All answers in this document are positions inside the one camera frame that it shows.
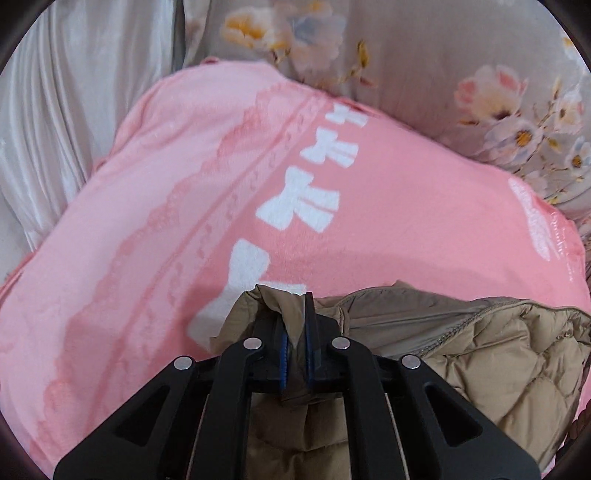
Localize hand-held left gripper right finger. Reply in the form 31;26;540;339
302;293;541;480

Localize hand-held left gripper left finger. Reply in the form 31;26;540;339
53;310;290;480

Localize tan quilted jacket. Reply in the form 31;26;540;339
210;282;591;480

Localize pink bow-print blanket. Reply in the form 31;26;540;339
0;60;591;480

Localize white satin curtain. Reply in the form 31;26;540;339
0;0;185;278

